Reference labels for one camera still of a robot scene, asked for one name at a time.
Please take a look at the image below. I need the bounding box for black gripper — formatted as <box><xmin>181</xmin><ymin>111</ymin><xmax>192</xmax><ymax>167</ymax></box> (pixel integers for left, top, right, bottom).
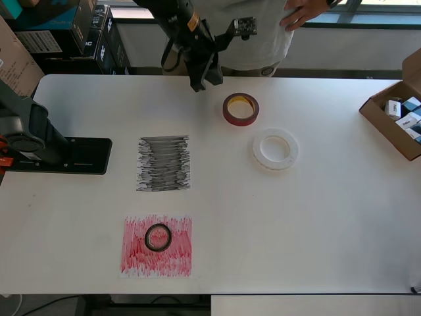
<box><xmin>182</xmin><ymin>32</ymin><xmax>225</xmax><ymax>93</ymax></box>

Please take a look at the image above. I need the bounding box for white tape roll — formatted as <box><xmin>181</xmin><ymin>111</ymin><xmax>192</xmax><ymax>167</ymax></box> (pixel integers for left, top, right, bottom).
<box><xmin>252</xmin><ymin>127</ymin><xmax>301</xmax><ymax>172</ymax></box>

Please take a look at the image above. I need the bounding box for red tape roll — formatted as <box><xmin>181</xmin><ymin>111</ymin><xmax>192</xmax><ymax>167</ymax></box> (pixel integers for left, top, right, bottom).
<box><xmin>222</xmin><ymin>92</ymin><xmax>260</xmax><ymax>126</ymax></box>

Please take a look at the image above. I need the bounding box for black tape roll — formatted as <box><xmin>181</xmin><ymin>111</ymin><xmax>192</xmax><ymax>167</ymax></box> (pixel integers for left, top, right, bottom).
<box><xmin>143</xmin><ymin>223</ymin><xmax>173</xmax><ymax>253</ymax></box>

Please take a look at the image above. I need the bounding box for person left hand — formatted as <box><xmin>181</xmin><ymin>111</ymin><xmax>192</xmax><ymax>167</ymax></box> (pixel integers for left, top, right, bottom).
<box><xmin>279</xmin><ymin>0</ymin><xmax>330</xmax><ymax>33</ymax></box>

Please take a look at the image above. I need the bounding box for person in grey shirt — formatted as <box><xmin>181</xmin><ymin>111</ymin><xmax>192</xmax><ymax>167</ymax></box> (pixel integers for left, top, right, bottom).
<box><xmin>184</xmin><ymin>0</ymin><xmax>295</xmax><ymax>78</ymax></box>

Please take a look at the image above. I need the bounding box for black scribbled paper sheet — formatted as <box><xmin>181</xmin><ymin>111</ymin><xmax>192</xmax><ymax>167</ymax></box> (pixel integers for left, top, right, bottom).
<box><xmin>136</xmin><ymin>134</ymin><xmax>192</xmax><ymax>192</ymax></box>

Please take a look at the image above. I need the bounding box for black AOC box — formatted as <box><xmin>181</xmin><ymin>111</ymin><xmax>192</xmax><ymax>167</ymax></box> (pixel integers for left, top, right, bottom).
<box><xmin>95</xmin><ymin>14</ymin><xmax>132</xmax><ymax>76</ymax></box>
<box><xmin>32</xmin><ymin>28</ymin><xmax>103</xmax><ymax>66</ymax></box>

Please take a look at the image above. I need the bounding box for small black box white text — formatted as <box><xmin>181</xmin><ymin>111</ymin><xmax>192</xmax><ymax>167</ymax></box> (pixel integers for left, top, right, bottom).
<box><xmin>89</xmin><ymin>3</ymin><xmax>111</xmax><ymax>29</ymax></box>

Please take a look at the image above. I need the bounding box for black box with grid pattern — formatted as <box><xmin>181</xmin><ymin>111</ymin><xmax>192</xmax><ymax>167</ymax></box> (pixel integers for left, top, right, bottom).
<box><xmin>14</xmin><ymin>30</ymin><xmax>63</xmax><ymax>53</ymax></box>

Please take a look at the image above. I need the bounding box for open cardboard box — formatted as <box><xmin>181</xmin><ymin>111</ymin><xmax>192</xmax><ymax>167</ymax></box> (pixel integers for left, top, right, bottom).
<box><xmin>358</xmin><ymin>47</ymin><xmax>421</xmax><ymax>162</ymax></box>

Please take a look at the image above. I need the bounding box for black box with teal script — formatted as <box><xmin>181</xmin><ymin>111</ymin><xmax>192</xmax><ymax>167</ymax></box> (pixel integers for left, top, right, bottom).
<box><xmin>6</xmin><ymin>0</ymin><xmax>98</xmax><ymax>32</ymax></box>

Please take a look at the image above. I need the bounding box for red scribbled paper sheet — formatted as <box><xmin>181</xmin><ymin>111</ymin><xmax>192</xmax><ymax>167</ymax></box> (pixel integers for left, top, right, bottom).
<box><xmin>118</xmin><ymin>214</ymin><xmax>193</xmax><ymax>279</ymax></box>

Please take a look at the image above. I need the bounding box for tall GX760A cardboard box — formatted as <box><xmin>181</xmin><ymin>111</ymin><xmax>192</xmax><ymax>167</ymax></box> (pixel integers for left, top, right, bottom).
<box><xmin>0</xmin><ymin>16</ymin><xmax>45</xmax><ymax>99</ymax></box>

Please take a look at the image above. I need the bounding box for white and blue small carton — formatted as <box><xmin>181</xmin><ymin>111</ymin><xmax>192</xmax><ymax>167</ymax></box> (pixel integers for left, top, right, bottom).
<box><xmin>394</xmin><ymin>111</ymin><xmax>421</xmax><ymax>130</ymax></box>
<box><xmin>405</xmin><ymin>122</ymin><xmax>421</xmax><ymax>144</ymax></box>

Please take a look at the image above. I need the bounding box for white side table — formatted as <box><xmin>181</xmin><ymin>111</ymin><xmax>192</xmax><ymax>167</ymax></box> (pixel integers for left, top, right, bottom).
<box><xmin>210</xmin><ymin>294</ymin><xmax>421</xmax><ymax>316</ymax></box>

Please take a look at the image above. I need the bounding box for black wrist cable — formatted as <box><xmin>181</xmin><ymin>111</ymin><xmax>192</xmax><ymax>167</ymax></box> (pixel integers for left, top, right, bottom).
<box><xmin>160</xmin><ymin>41</ymin><xmax>188</xmax><ymax>73</ymax></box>

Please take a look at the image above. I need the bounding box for black table frame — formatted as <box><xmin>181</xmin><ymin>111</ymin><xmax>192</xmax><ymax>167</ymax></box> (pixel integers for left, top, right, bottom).
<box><xmin>78</xmin><ymin>294</ymin><xmax>211</xmax><ymax>316</ymax></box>

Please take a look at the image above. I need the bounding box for black floor cable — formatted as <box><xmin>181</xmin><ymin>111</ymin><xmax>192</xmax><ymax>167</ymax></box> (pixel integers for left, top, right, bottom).
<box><xmin>19</xmin><ymin>294</ymin><xmax>82</xmax><ymax>316</ymax></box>

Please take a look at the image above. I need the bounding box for white floor cable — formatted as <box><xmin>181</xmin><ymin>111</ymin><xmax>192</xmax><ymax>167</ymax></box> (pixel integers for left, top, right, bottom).
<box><xmin>0</xmin><ymin>292</ymin><xmax>24</xmax><ymax>316</ymax></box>

